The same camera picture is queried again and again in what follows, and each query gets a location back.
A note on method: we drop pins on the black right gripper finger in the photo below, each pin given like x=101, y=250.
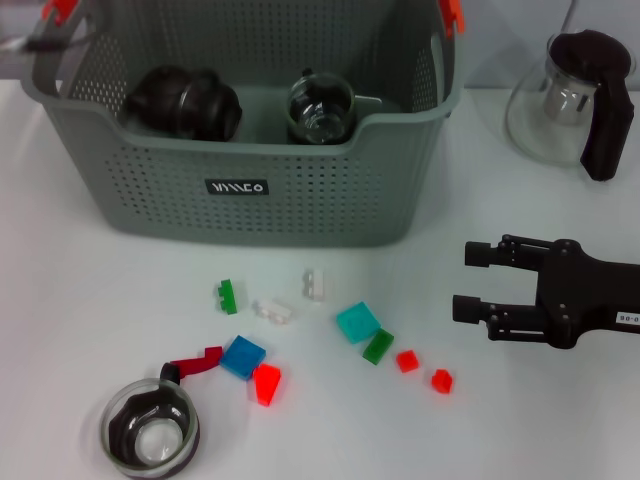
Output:
x=467, y=308
x=480, y=253

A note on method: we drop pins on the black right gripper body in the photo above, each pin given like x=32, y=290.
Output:
x=585, y=295

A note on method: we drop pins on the glass teacup with black holder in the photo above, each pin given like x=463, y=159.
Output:
x=299, y=138
x=150, y=440
x=320, y=107
x=215, y=110

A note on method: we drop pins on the grey perforated storage bin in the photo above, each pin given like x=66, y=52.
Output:
x=300, y=210

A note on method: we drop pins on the small red toy brick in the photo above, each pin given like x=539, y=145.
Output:
x=407, y=361
x=442, y=381

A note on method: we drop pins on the translucent green toy brick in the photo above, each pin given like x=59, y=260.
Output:
x=377, y=347

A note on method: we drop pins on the teal square toy plate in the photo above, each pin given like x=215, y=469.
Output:
x=357, y=322

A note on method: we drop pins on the white toy brick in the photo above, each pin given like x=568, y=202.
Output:
x=315, y=285
x=272, y=311

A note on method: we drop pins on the red sloped toy brick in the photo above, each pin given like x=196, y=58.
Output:
x=267, y=385

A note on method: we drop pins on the blue square toy plate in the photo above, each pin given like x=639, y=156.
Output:
x=242, y=356

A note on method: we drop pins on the opaque green toy brick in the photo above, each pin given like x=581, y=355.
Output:
x=227, y=300

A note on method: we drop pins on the dark red curved toy piece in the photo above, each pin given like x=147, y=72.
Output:
x=197, y=365

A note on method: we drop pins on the black ceramic teapot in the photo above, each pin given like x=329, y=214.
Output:
x=150, y=100

